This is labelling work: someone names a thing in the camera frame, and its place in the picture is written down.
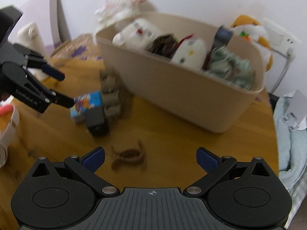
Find blue cartoon box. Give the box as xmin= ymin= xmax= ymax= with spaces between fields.
xmin=70 ymin=91 xmax=102 ymax=124

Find small black box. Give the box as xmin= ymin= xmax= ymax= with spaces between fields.
xmin=85 ymin=106 xmax=109 ymax=137

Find green striped cloth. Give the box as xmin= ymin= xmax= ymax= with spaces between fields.
xmin=207 ymin=46 xmax=255 ymax=90

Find white kitty plush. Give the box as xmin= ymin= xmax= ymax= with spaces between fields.
xmin=171 ymin=37 xmax=208 ymax=71

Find white plush with red bow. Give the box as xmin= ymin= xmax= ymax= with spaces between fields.
xmin=112 ymin=18 xmax=162 ymax=50

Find person's left hand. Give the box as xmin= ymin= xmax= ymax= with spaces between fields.
xmin=0 ymin=91 xmax=10 ymax=102

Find red white headphones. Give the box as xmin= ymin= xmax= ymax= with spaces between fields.
xmin=1 ymin=104 xmax=20 ymax=167

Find white thermos bottle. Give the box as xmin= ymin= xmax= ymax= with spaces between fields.
xmin=17 ymin=21 xmax=49 ymax=82

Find brown floral patterned box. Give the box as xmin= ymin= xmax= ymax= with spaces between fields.
xmin=50 ymin=34 xmax=103 ymax=61

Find brown hair claw clip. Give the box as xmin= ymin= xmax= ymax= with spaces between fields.
xmin=111 ymin=140 xmax=147 ymax=172

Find light blue clothing pile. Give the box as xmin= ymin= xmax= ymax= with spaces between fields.
xmin=273 ymin=91 xmax=306 ymax=191

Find white folding phone stand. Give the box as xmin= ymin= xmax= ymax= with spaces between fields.
xmin=283 ymin=90 xmax=306 ymax=131

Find beige plastic storage bin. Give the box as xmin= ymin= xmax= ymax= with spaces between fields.
xmin=96 ymin=24 xmax=265 ymax=133

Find white plush cat toy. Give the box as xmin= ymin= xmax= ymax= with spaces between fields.
xmin=95 ymin=0 xmax=156 ymax=32

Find orange hamster plush toy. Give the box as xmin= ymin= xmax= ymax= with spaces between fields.
xmin=230 ymin=15 xmax=274 ymax=71

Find white power cable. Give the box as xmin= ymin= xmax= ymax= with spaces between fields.
xmin=271 ymin=48 xmax=295 ymax=94

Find white wall socket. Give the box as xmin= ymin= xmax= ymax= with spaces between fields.
xmin=263 ymin=18 xmax=301 ymax=57

